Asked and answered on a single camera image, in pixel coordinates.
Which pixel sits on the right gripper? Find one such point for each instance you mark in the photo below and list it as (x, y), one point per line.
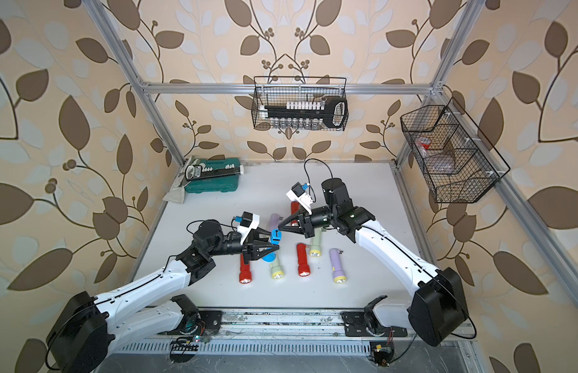
(305, 224)

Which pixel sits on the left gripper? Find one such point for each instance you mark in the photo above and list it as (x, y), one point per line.
(249, 249)

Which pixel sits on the purple flashlight back row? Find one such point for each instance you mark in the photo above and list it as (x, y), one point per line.
(274, 221)

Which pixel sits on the green flashlight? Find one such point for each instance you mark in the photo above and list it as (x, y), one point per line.
(276, 269)
(315, 245)

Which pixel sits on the red flashlight back row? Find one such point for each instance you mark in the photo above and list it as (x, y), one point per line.
(295, 208)

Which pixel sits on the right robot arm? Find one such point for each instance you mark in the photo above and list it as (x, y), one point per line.
(438, 306)

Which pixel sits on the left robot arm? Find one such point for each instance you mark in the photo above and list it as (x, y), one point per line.
(90, 328)

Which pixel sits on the green flashlight front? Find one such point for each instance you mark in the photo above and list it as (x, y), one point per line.
(276, 269)

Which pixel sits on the red flashlight front left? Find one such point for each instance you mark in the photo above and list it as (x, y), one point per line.
(245, 275)

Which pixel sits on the red flashlight front middle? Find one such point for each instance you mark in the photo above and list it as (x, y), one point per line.
(303, 266)

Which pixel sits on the purple flashlight front right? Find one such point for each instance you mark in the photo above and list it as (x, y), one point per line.
(338, 273)

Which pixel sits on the green tool case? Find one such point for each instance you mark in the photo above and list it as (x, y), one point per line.
(224, 184)

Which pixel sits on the socket set on case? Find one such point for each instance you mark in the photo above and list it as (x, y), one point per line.
(199, 172)

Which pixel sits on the folded paper manual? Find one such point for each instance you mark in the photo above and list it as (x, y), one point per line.
(176, 193)

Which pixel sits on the socket set in basket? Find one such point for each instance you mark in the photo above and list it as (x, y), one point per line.
(330, 113)

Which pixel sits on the red item in basket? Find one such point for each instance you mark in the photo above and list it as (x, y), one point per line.
(423, 142)

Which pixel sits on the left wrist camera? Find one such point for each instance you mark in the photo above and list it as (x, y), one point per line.
(246, 223)

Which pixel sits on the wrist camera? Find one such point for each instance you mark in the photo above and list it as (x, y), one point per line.
(300, 192)
(246, 223)

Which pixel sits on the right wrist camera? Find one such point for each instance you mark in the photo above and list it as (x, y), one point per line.
(300, 192)

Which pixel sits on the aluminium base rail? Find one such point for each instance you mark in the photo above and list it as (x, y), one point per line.
(275, 332)

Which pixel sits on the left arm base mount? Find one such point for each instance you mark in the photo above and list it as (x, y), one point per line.
(195, 321)

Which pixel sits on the black wire basket centre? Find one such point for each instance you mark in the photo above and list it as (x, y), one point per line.
(269, 90)

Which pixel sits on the black wire basket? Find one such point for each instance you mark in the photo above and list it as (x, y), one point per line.
(462, 163)
(269, 90)

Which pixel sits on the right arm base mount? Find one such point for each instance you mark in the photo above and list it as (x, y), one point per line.
(372, 321)

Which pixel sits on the black wire basket right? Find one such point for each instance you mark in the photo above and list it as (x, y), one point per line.
(462, 163)

